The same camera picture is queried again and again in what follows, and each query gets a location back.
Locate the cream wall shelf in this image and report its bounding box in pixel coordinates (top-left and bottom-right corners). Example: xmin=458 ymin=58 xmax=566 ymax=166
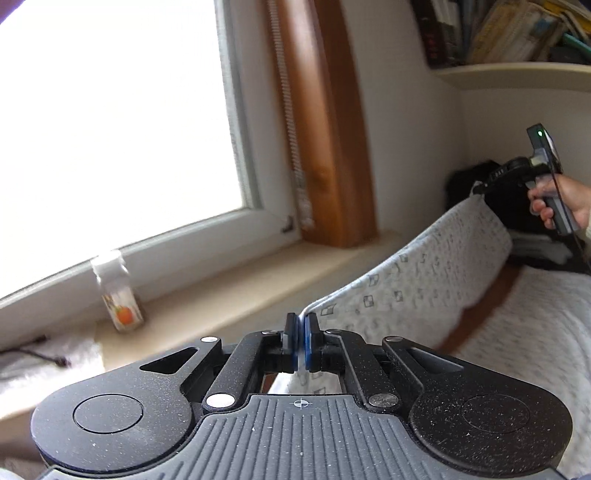
xmin=433 ymin=61 xmax=591 ymax=92

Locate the orange-brown curtain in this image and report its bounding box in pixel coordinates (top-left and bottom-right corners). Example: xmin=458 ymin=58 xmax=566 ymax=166
xmin=276 ymin=0 xmax=378 ymax=249

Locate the folded black garment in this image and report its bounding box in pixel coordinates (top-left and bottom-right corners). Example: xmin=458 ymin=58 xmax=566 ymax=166
xmin=444 ymin=159 xmax=548 ymax=234

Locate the white cloth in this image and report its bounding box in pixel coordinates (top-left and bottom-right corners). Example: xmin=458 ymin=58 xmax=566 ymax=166
xmin=0 ymin=331 xmax=106 ymax=414

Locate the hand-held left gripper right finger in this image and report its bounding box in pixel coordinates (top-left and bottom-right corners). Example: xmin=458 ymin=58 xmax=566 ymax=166
xmin=302 ymin=313 xmax=465 ymax=412

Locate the folded white patterned garment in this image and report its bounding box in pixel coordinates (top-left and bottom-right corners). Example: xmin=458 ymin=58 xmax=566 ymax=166
xmin=508 ymin=233 xmax=575 ymax=271

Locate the person's right hand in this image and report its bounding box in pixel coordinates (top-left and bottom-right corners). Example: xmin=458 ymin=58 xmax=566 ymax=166
xmin=527 ymin=174 xmax=591 ymax=230

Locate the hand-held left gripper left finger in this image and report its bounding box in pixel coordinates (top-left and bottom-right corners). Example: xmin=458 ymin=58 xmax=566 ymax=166
xmin=139 ymin=313 xmax=301 ymax=412

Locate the white framed window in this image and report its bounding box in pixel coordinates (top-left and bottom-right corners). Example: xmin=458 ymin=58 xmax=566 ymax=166
xmin=0 ymin=0 xmax=298 ymax=321

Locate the dark cord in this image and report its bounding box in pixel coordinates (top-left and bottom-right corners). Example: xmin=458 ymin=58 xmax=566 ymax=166
xmin=0 ymin=336 xmax=71 ymax=369

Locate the beige window sill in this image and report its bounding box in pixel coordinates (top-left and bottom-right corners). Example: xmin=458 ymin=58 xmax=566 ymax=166
xmin=0 ymin=230 xmax=407 ymax=421

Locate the clear bottle with orange label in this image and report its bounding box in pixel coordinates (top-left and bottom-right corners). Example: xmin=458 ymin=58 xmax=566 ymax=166
xmin=89 ymin=250 xmax=145 ymax=334

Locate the row of books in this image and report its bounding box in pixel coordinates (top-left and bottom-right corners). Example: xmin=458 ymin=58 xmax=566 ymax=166
xmin=410 ymin=0 xmax=591 ymax=71

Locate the white patterned garment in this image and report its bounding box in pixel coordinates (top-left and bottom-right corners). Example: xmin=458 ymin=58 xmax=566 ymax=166
xmin=508 ymin=233 xmax=575 ymax=271
xmin=270 ymin=194 xmax=591 ymax=480

